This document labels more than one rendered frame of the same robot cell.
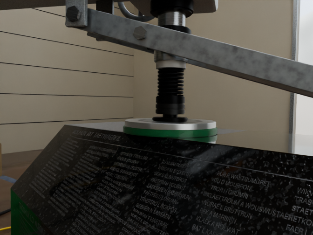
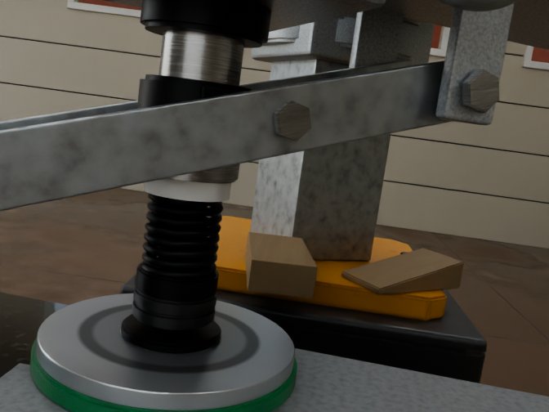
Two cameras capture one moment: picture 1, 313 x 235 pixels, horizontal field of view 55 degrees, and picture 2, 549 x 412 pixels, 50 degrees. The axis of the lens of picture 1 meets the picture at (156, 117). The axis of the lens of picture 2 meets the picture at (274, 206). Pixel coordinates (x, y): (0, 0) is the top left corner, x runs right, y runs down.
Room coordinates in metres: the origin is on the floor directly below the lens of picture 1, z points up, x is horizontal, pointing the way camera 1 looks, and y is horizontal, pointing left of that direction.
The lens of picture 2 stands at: (1.13, -0.26, 1.04)
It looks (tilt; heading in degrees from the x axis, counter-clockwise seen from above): 9 degrees down; 143
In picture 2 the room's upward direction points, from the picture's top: 8 degrees clockwise
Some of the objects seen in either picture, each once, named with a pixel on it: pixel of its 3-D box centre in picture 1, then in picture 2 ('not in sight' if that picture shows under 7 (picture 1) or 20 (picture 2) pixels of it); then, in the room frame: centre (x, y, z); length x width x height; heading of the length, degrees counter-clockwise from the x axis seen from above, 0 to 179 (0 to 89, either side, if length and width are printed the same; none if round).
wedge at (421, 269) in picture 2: not in sight; (403, 269); (0.46, 0.55, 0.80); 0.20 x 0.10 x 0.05; 88
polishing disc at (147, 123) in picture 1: (170, 123); (170, 339); (0.71, -0.03, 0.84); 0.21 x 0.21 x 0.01
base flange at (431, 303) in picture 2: not in sight; (306, 256); (0.22, 0.52, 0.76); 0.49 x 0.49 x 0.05; 50
